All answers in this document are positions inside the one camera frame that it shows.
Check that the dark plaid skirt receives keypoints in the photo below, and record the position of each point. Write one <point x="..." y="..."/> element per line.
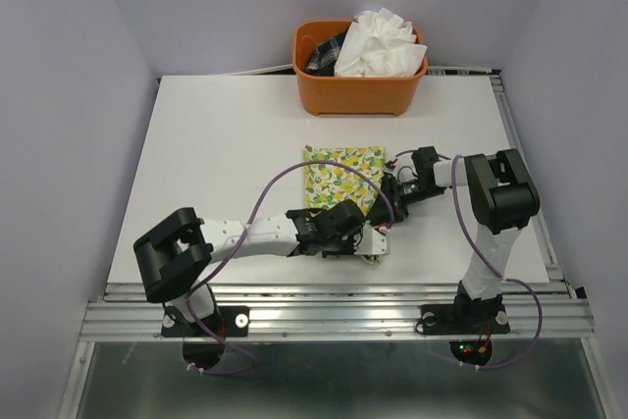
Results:
<point x="325" y="56"/>

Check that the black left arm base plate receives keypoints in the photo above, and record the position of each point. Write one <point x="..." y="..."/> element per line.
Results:
<point x="227" y="322"/>

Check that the white skirt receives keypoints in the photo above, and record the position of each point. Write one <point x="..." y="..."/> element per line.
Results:
<point x="380" y="45"/>

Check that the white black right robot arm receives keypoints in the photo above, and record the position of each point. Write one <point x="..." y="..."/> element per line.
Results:
<point x="503" y="199"/>

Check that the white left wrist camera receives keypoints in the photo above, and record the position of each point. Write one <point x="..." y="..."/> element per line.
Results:
<point x="373" y="242"/>

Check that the aluminium front rail frame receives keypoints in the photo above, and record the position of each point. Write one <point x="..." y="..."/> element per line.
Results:
<point x="374" y="312"/>

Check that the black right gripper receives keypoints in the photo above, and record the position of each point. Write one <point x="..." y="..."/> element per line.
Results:
<point x="381" y="212"/>

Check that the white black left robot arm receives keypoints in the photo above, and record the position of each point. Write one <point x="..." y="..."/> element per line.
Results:
<point x="172" y="255"/>

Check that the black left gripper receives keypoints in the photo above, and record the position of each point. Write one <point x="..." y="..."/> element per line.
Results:
<point x="349" y="249"/>

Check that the orange plastic basket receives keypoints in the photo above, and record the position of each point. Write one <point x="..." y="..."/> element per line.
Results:
<point x="346" y="96"/>

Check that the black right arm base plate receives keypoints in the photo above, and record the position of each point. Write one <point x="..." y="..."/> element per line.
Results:
<point x="452" y="320"/>

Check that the lemon print skirt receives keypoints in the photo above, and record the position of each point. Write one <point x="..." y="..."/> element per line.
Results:
<point x="326" y="185"/>

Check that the aluminium right side rail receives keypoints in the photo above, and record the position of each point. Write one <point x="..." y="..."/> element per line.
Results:
<point x="552" y="264"/>

